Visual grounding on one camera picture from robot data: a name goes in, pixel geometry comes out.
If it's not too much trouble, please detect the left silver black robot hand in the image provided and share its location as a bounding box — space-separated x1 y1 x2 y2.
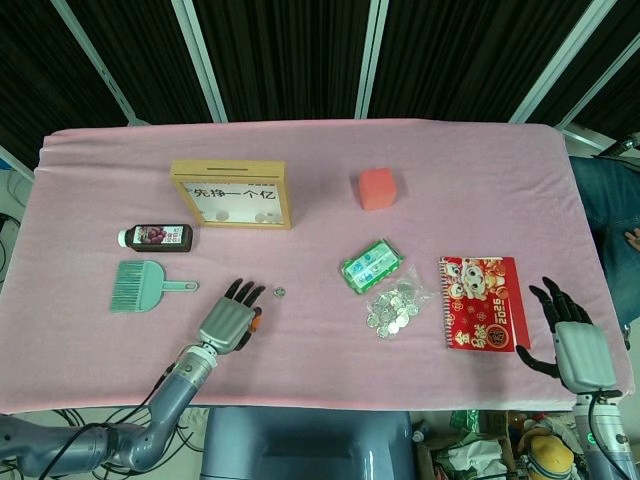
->
198 278 266 357

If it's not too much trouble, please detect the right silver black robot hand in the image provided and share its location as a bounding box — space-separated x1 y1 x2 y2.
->
516 276 619 392

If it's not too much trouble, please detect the clear plastic bag of coins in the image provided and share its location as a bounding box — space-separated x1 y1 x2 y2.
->
366 264 437 341

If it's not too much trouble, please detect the mint green dustpan brush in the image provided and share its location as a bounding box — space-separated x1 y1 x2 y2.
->
109 260 200 315

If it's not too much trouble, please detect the pink table cloth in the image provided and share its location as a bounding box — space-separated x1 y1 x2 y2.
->
0 119 636 416

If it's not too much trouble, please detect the yellow plush toy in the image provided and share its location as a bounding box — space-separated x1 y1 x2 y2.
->
519 424 577 480

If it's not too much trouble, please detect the dark juice bottle white cap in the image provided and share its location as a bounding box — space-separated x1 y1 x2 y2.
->
117 223 194 253

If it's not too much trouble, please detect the red spiral calendar notebook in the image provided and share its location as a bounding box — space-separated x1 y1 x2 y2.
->
438 256 532 353

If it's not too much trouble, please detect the blue grey robot torso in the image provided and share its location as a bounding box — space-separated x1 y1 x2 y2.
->
203 407 417 480

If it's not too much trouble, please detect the green tissue pack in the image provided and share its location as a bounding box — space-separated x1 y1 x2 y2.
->
342 239 404 295

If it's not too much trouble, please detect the person in blue jeans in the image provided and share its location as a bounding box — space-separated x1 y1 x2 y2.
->
568 134 640 346

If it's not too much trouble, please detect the salmon pink foam cube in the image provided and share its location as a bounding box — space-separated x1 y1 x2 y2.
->
358 167 396 211

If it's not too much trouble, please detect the wooden frame money box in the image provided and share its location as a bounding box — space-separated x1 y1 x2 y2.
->
169 159 294 231

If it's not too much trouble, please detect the white partition post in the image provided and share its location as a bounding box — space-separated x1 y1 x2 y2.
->
508 0 620 125
49 0 151 127
356 0 390 120
169 0 230 124

